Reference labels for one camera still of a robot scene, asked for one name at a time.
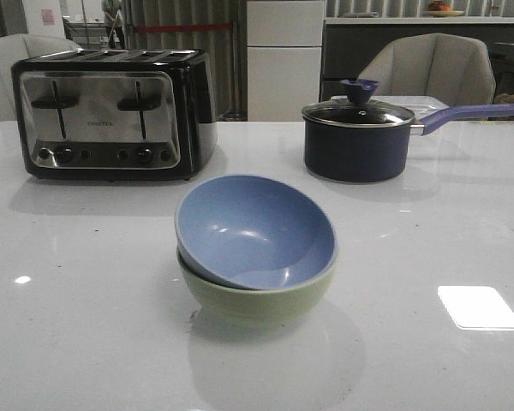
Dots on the beige armchair right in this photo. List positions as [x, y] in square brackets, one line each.
[455, 70]

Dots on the person in background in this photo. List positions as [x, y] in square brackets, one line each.
[113, 21]

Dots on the blue bowl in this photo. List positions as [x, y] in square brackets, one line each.
[252, 232]

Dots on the glass pot lid blue knob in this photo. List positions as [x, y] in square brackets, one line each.
[357, 109]

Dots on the beige armchair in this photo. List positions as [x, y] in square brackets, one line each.
[455, 70]
[16, 47]

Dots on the white refrigerator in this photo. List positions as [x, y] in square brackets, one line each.
[284, 50]

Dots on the beige armchair left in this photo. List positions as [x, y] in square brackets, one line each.
[16, 47]

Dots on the black and steel toaster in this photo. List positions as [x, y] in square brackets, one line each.
[116, 115]

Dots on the fruit plate on counter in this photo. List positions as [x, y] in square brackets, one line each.
[441, 9]

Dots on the green bowl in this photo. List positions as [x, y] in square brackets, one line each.
[257, 308]

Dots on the dark blue saucepan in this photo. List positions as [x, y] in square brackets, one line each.
[378, 154]

